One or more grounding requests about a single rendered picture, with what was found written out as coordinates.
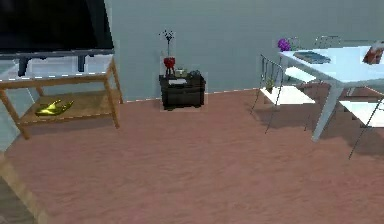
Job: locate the small green box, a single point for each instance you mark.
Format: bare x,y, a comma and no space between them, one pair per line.
181,72

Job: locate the brown box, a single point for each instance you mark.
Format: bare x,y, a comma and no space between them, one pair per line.
374,53

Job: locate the wooden television stand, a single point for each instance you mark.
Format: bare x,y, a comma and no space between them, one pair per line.
80,100

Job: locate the black side table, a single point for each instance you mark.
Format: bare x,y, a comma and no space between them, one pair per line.
182,91

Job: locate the white paper sheet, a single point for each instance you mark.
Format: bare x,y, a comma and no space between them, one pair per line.
177,81

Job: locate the red vase with twigs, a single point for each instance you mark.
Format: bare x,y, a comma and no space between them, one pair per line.
169,60

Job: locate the small potted plant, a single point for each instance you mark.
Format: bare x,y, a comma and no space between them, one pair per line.
269,84

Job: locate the golden sculpture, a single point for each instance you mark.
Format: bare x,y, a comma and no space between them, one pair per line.
53,108

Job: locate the white dining table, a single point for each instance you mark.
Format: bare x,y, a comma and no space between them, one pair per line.
336,71

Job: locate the dark blue book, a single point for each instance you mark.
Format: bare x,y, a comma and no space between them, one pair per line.
312,57

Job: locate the black television set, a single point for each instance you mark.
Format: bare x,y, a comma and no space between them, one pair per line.
50,23

